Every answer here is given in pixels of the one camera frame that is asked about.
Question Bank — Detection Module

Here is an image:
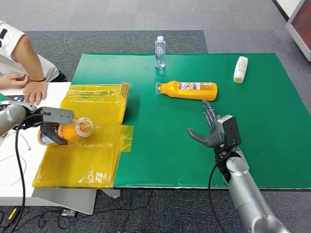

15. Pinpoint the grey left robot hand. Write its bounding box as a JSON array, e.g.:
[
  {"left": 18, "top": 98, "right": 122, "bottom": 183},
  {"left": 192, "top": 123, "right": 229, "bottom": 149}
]
[{"left": 39, "top": 121, "right": 69, "bottom": 146}]

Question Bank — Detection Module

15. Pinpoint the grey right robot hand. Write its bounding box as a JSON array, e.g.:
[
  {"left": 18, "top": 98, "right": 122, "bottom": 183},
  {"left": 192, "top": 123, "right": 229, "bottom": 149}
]
[{"left": 186, "top": 100, "right": 225, "bottom": 149}]

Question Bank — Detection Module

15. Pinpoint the orange bottle with clear cap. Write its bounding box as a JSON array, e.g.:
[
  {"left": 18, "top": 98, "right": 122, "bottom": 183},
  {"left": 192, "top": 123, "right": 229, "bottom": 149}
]
[
  {"left": 156, "top": 80, "right": 218, "bottom": 102},
  {"left": 38, "top": 117, "right": 94, "bottom": 146}
]

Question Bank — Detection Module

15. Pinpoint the small white bottle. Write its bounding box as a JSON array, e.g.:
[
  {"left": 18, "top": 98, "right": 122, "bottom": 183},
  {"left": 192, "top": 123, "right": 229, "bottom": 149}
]
[{"left": 233, "top": 56, "right": 248, "bottom": 84}]

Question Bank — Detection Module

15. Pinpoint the clear water bottle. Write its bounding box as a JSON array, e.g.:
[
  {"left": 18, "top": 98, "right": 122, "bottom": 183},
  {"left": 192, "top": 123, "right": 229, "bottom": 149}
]
[{"left": 155, "top": 35, "right": 167, "bottom": 69}]

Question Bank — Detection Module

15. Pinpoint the person's left hand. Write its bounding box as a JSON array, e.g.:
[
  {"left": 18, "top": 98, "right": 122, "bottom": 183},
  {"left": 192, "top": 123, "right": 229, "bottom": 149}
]
[{"left": 23, "top": 81, "right": 48, "bottom": 106}]

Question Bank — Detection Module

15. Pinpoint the person's hand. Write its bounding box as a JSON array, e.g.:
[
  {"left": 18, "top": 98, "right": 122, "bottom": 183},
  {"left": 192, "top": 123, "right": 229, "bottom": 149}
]
[
  {"left": 3, "top": 73, "right": 29, "bottom": 89},
  {"left": 23, "top": 81, "right": 48, "bottom": 106}
]

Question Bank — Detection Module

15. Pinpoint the yellow plastic sheet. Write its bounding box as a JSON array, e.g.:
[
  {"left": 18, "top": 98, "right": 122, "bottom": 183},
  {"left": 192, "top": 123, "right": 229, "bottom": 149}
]
[{"left": 32, "top": 83, "right": 134, "bottom": 189}]

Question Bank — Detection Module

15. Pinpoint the green table mat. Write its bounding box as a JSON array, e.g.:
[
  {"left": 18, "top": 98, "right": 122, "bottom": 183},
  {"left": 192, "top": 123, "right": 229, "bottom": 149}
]
[{"left": 72, "top": 53, "right": 311, "bottom": 190}]

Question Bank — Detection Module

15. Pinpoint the person's right hand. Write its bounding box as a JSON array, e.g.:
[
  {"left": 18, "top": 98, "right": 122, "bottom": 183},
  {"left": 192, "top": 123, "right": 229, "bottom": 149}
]
[{"left": 3, "top": 73, "right": 29, "bottom": 89}]

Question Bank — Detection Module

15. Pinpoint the black power adapter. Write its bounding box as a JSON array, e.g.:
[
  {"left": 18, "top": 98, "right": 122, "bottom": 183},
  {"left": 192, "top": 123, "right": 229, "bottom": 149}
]
[{"left": 60, "top": 209, "right": 78, "bottom": 219}]

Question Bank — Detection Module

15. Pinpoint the black box with yellow stripe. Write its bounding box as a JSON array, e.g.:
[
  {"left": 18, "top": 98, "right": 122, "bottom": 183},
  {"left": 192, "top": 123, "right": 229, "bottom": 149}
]
[{"left": 7, "top": 207, "right": 19, "bottom": 222}]

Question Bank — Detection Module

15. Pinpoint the person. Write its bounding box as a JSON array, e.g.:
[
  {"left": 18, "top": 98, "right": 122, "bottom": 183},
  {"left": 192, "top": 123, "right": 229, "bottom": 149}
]
[{"left": 0, "top": 19, "right": 68, "bottom": 106}]

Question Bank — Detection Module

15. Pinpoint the brown cardboard strip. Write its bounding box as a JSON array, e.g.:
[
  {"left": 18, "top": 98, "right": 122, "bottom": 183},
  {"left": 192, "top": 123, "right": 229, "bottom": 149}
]
[{"left": 121, "top": 82, "right": 131, "bottom": 99}]

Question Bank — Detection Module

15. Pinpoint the cabinet with red panels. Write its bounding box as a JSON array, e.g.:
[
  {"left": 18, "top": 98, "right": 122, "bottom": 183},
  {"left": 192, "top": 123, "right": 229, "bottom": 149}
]
[{"left": 285, "top": 0, "right": 311, "bottom": 62}]

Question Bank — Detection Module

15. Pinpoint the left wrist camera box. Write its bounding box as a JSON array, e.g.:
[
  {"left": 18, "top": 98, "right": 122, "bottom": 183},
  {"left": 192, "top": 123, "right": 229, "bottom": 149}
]
[{"left": 36, "top": 107, "right": 74, "bottom": 126}]

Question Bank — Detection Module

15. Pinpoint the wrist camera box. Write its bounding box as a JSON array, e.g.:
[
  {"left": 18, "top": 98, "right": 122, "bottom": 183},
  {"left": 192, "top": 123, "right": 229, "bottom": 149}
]
[
  {"left": 36, "top": 107, "right": 74, "bottom": 126},
  {"left": 217, "top": 115, "right": 242, "bottom": 152}
]

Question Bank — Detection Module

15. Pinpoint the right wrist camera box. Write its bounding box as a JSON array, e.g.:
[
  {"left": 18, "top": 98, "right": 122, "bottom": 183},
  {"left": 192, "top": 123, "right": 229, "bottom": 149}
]
[{"left": 217, "top": 115, "right": 242, "bottom": 152}]

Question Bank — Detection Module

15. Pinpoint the white cable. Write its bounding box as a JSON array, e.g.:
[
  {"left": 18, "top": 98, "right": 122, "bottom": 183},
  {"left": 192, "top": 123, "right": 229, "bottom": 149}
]
[
  {"left": 19, "top": 133, "right": 32, "bottom": 151},
  {"left": 0, "top": 155, "right": 27, "bottom": 188}
]

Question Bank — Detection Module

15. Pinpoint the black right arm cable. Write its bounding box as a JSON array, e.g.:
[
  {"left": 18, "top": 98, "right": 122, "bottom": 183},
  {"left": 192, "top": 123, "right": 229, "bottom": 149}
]
[{"left": 208, "top": 162, "right": 228, "bottom": 233}]

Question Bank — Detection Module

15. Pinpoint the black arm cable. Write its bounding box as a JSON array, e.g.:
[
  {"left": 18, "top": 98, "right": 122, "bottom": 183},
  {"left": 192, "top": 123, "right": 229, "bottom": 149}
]
[
  {"left": 208, "top": 162, "right": 228, "bottom": 233},
  {"left": 10, "top": 114, "right": 45, "bottom": 233}
]

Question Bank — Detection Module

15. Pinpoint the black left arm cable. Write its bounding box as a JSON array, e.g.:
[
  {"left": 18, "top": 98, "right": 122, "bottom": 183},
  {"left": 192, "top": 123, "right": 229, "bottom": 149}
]
[{"left": 10, "top": 114, "right": 45, "bottom": 233}]

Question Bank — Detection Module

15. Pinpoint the grey desk base plate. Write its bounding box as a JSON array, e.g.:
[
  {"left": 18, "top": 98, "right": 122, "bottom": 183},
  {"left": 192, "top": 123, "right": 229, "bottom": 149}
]
[{"left": 32, "top": 188, "right": 97, "bottom": 216}]

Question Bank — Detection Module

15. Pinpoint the grey table foot bracket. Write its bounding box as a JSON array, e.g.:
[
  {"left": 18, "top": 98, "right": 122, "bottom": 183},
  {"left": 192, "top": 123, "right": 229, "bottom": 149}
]
[{"left": 101, "top": 189, "right": 121, "bottom": 199}]

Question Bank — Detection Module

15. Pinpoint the black floor cable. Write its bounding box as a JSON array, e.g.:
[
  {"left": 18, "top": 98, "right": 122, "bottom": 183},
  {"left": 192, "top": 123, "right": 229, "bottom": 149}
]
[{"left": 78, "top": 190, "right": 154, "bottom": 233}]

